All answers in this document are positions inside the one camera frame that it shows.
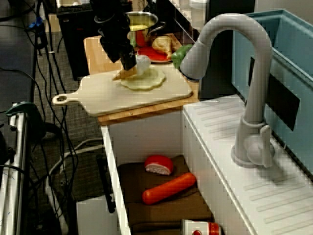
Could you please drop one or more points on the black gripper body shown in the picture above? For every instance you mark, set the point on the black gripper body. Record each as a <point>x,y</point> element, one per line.
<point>115,34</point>

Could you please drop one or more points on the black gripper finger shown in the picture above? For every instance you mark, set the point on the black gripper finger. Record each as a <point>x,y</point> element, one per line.
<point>129,60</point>
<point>113,56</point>

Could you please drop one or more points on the toy ice cream cone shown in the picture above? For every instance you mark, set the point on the toy ice cream cone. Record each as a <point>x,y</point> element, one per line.
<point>143,63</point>

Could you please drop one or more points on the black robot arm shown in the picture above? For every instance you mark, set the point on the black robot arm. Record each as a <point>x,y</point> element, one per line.
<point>105,9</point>

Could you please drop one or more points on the red toy plate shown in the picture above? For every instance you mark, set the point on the red toy plate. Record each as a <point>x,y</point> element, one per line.
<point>152,55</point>

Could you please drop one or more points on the yellow toy corn cob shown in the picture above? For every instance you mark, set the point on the yellow toy corn cob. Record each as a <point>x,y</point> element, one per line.
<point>139,27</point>

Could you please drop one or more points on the pale yellow toy dough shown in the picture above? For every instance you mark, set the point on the pale yellow toy dough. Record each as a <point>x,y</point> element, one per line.
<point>149,82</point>

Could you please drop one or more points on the toy chicken drumstick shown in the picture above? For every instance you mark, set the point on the toy chicken drumstick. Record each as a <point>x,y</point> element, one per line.
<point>162,44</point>

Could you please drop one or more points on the stainless steel pot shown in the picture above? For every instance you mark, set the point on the stainless steel pot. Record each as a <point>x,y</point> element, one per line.
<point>149,18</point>

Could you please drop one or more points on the black computer case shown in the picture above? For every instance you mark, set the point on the black computer case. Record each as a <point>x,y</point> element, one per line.
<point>73,49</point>

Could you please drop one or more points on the light wooden cutting board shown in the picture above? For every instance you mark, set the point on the light wooden cutting board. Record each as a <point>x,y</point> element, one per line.
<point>110,98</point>

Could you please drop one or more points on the green toy bell pepper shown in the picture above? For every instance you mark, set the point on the green toy bell pepper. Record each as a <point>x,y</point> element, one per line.
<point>178,57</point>

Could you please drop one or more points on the green clamp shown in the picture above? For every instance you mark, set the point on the green clamp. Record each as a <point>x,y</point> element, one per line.
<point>22,106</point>

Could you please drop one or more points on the red toy cheese wedge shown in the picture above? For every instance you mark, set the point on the red toy cheese wedge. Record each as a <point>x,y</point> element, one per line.
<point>159,164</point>

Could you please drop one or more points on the white toy sink unit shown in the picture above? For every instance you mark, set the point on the white toy sink unit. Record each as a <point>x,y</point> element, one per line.
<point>220,147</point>

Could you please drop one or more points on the grey toy faucet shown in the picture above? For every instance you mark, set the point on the grey toy faucet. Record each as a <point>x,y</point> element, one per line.
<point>254,98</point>

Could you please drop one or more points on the orange toy sausage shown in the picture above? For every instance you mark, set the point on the orange toy sausage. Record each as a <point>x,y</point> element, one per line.
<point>168,188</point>

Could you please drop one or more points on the black rectangular panel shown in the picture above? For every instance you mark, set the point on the black rectangular panel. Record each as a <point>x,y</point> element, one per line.
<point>281,98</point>

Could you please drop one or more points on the grey appliance front panel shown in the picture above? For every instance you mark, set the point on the grey appliance front panel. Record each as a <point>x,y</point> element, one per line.
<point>93,218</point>

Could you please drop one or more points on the teal plastic bin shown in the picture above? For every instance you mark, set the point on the teal plastic bin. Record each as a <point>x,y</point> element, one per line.
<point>293,49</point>

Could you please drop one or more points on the red white tomato can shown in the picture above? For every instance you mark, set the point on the red white tomato can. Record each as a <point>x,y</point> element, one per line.
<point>203,227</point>

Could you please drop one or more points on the aluminium frame rail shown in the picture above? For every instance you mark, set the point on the aluminium frame rail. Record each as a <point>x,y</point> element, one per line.
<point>14,171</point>

